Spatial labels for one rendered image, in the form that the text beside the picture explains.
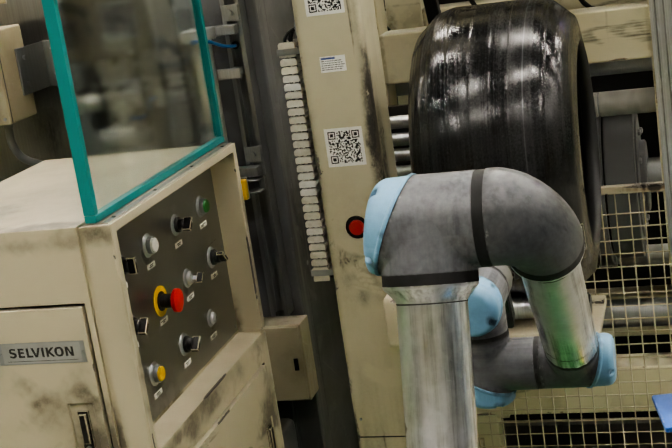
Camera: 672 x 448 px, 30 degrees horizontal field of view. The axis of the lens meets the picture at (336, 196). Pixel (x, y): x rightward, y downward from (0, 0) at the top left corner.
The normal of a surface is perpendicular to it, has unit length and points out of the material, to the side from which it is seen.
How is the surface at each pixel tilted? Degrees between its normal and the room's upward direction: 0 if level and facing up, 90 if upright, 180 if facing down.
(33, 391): 90
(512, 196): 54
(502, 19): 21
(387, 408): 90
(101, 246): 90
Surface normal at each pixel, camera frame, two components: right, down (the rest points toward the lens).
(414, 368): -0.70, 0.01
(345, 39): -0.26, 0.26
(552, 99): 0.43, -0.23
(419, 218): -0.27, -0.13
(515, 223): 0.13, 0.09
